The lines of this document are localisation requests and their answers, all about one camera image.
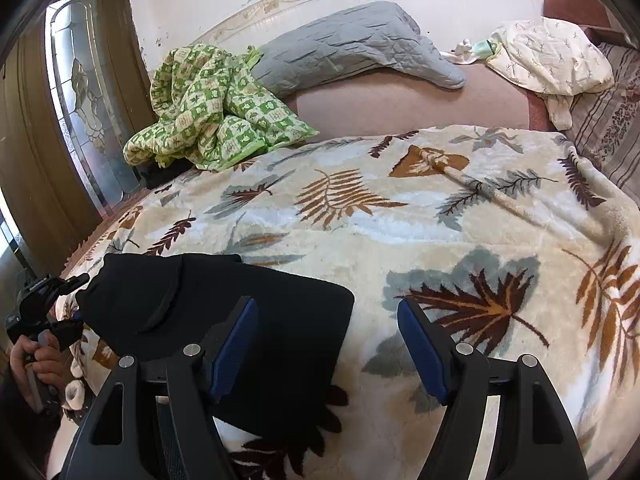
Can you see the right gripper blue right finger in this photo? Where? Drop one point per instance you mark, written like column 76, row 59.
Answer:
column 534, row 437

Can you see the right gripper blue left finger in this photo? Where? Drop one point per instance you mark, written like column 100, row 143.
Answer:
column 148, row 409

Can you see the black pants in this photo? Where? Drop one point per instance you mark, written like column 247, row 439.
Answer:
column 151, row 307

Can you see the person's left hand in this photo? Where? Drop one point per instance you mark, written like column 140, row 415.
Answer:
column 50, row 365

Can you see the leaf pattern beige blanket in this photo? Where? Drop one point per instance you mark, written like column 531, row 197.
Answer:
column 511, row 240

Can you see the brown wooden glass door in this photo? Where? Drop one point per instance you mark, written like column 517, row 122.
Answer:
column 73, row 91

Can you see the green white patterned quilt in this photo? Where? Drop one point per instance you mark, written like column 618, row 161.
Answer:
column 213, row 112

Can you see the pink mattress sheet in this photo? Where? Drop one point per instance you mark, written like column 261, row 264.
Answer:
column 386, row 102

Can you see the cream crumpled cloth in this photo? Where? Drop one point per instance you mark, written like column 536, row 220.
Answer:
column 552, row 58

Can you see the grey quilted pillow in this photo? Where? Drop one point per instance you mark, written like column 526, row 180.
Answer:
column 350, row 42

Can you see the red brown headboard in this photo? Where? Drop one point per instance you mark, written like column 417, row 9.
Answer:
column 593, row 17

